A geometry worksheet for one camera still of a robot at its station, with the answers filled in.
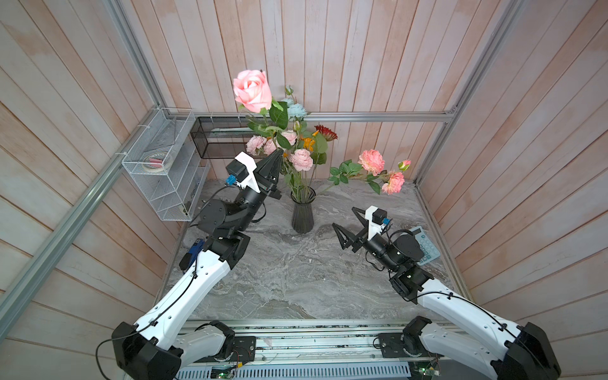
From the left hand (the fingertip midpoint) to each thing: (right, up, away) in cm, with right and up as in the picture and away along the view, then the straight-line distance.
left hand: (282, 152), depth 53 cm
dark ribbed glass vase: (+5, -18, +44) cm, 48 cm away
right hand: (+17, -15, +17) cm, 29 cm away
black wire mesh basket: (-30, +18, +50) cm, 61 cm away
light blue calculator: (+58, -31, +42) cm, 78 cm away
